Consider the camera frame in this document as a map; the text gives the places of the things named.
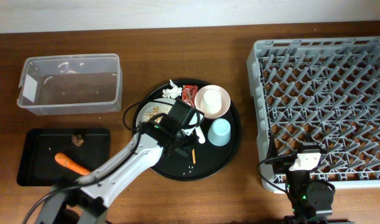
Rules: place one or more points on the wooden chopstick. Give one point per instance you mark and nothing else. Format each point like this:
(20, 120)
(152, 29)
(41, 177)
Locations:
(193, 156)

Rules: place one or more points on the grey dishwasher rack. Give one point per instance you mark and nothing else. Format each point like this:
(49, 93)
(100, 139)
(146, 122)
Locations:
(324, 89)

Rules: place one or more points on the brown walnut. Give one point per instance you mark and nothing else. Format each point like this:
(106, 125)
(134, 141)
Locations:
(77, 140)

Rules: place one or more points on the rice and peanuts pile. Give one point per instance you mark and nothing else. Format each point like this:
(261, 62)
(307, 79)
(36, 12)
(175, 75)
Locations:
(155, 110)

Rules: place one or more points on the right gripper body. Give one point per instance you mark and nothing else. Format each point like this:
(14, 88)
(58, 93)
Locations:
(283, 165)

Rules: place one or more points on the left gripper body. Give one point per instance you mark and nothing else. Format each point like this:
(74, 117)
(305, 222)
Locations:
(180, 134)

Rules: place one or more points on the light blue cup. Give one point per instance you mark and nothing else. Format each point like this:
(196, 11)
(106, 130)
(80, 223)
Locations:
(219, 133)

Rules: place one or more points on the orange carrot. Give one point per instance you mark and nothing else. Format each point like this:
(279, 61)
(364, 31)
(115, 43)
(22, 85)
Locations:
(66, 162)

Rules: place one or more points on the grey plate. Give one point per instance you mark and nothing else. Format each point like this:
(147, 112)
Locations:
(166, 101)

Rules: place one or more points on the pink bowl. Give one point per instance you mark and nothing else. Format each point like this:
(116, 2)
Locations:
(225, 101)

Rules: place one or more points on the red snack wrapper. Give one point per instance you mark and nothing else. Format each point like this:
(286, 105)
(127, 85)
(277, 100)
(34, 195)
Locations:
(188, 94)

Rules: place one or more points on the white plastic fork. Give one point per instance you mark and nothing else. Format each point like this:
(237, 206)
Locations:
(200, 134)

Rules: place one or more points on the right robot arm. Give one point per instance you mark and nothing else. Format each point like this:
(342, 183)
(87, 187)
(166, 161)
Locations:
(311, 200)

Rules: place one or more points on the round black tray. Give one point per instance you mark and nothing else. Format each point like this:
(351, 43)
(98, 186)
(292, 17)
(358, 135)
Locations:
(209, 158)

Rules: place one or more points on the black rectangular tray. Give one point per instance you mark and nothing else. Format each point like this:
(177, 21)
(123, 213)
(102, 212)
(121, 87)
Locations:
(38, 166)

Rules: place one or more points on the white tissue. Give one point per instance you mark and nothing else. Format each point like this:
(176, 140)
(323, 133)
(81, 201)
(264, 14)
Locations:
(172, 93)

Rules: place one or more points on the white cup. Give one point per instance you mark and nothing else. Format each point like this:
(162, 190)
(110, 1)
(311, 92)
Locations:
(211, 102)

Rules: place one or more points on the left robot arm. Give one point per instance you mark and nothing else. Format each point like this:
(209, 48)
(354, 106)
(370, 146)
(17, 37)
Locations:
(87, 200)

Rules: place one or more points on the clear plastic bin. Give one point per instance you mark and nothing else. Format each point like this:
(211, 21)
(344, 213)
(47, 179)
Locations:
(71, 84)

